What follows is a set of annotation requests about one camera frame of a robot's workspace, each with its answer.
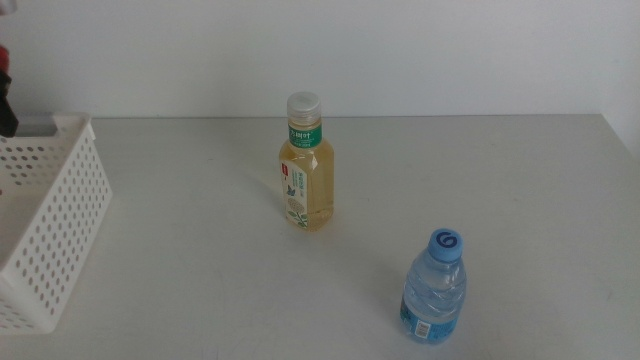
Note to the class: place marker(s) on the yellow tea bottle green label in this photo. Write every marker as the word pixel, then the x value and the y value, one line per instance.
pixel 306 165

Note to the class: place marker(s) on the white perforated plastic basket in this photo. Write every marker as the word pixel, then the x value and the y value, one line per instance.
pixel 60 210

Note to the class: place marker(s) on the red soda can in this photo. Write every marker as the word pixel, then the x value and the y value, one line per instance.
pixel 3 59

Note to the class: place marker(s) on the small water bottle blue cap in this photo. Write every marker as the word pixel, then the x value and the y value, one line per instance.
pixel 435 285

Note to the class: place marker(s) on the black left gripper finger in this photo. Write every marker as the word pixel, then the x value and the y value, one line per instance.
pixel 6 112

